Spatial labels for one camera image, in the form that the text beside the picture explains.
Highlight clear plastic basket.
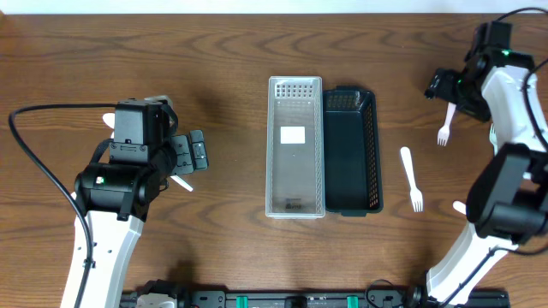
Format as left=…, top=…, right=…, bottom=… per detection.
left=265, top=76, right=325, bottom=219

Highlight left black cable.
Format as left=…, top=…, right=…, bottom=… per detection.
left=7, top=104, right=119, bottom=308

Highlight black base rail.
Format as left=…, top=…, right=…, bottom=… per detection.
left=119, top=279, right=511, bottom=308

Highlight right black cable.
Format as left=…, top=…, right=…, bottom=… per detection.
left=491, top=6, right=548, bottom=155

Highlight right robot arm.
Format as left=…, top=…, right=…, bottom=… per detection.
left=420, top=20, right=547, bottom=307

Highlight white label sticker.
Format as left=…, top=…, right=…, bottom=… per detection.
left=280, top=127, right=306, bottom=145

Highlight black cable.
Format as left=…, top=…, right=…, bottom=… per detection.
left=7, top=104, right=119, bottom=308
left=491, top=6, right=548, bottom=155

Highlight white fork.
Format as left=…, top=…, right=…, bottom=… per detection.
left=400, top=146, right=424, bottom=212
left=489, top=124, right=498, bottom=156
left=437, top=103, right=456, bottom=146

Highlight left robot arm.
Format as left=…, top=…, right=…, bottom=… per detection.
left=62, top=96, right=209, bottom=307

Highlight black plastic basket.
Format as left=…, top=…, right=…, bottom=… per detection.
left=323, top=86, right=384, bottom=217

